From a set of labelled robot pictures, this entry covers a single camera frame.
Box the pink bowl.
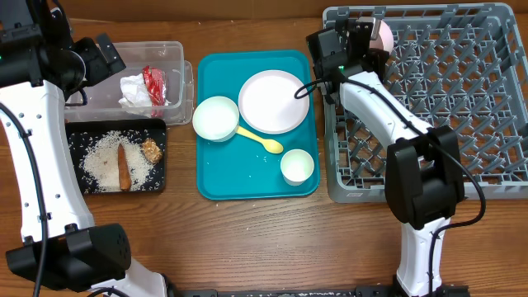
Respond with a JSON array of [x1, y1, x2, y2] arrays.
[[369, 18, 394, 54]]

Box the black tray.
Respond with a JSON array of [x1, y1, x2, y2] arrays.
[[66, 119, 167, 195]]

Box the pale green cup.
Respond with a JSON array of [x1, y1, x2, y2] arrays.
[[280, 149, 315, 186]]

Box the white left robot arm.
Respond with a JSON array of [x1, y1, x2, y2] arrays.
[[1, 0, 177, 296]]

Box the orange carrot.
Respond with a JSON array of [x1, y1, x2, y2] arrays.
[[117, 144, 131, 191]]

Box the white round plate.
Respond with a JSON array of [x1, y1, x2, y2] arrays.
[[238, 70, 310, 134]]

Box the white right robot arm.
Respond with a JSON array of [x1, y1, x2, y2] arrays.
[[306, 17, 464, 296]]

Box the white napkin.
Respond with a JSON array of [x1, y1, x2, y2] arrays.
[[118, 74, 152, 107]]

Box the clear plastic bin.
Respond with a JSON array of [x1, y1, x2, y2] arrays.
[[65, 41, 194, 125]]

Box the yellow plastic spoon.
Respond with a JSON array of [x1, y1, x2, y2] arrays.
[[236, 126, 284, 154]]

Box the teal plastic tray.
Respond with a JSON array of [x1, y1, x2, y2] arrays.
[[196, 49, 320, 200]]

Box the red foil snack wrapper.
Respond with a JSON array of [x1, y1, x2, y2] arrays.
[[142, 65, 167, 106]]

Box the brown food scraps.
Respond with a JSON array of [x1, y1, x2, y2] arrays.
[[141, 138, 163, 164]]

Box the small white bowl with scraps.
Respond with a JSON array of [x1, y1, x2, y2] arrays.
[[192, 96, 239, 142]]

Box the spilled white rice pile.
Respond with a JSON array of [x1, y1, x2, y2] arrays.
[[79, 130, 154, 192]]

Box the grey dishwasher rack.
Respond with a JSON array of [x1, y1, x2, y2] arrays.
[[323, 2, 527, 200]]

